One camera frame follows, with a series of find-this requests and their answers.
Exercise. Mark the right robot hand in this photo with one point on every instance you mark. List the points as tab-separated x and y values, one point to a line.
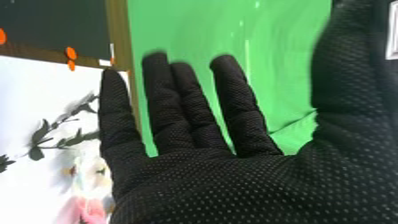
249	186

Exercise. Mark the green sprig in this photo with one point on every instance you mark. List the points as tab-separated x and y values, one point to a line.
40	130
4	163
72	141

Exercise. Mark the large pink flower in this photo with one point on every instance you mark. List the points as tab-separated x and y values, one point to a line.
89	210

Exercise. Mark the white flower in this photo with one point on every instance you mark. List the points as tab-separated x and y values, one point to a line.
89	171

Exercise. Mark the white sheet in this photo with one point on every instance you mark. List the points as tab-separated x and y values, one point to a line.
36	90

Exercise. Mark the dark mat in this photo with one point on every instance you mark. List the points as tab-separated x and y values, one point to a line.
54	23

